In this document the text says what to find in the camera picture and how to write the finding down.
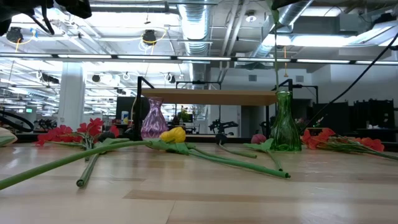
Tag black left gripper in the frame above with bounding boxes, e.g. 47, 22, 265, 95
54, 0, 93, 19

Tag mauve artificial tulip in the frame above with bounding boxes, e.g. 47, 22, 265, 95
244, 133, 284, 172

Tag orange artificial flower bunch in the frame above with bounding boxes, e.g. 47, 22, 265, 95
301, 127, 398, 162

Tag black tulip with bare stem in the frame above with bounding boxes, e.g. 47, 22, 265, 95
214, 133, 258, 159

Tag yellow artificial tulip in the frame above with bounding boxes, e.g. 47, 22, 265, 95
0, 127, 187, 191
169, 126, 292, 180

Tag black artificial tulip with leaves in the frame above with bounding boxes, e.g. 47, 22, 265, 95
76, 131, 131, 189

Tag wooden shelf with black legs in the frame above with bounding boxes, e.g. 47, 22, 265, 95
133, 76, 295, 146

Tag white pillar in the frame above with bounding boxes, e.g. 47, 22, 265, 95
57, 62, 86, 131

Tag black monitor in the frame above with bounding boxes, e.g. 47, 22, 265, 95
115, 95, 150, 126

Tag red artificial flower bunch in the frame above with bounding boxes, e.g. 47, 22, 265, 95
34, 117, 121, 162

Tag green glass vase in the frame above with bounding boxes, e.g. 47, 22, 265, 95
269, 90, 302, 152

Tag purple glass vase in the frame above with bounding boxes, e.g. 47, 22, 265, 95
140, 96, 170, 140

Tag black cabinets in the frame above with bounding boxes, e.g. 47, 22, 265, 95
312, 98, 397, 142

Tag green potted plant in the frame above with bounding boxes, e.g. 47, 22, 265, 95
174, 107, 191, 125

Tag silver slanted ventilation duct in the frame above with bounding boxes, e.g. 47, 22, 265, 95
248, 0, 315, 60

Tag silver ribbed ventilation duct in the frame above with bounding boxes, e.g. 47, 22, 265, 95
177, 0, 215, 91

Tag long ceiling light rail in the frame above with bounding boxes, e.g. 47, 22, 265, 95
0, 52, 398, 65

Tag black cable to right arm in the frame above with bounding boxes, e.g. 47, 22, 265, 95
306, 30, 398, 130

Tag black looped hose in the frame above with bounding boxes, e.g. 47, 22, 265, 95
0, 108, 35, 133

